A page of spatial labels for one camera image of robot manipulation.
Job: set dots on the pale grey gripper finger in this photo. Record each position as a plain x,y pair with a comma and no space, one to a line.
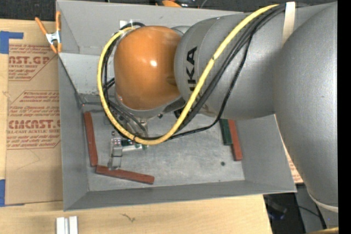
116,151

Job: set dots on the dark green flat block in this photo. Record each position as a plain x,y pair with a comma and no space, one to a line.
226,132

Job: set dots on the brown cardboard board red print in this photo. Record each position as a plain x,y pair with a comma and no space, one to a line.
33,167

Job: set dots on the red-brown flat block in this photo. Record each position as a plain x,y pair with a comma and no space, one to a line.
124,174
91,139
236,142

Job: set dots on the grey metal bin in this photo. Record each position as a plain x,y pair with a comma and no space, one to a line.
178,164

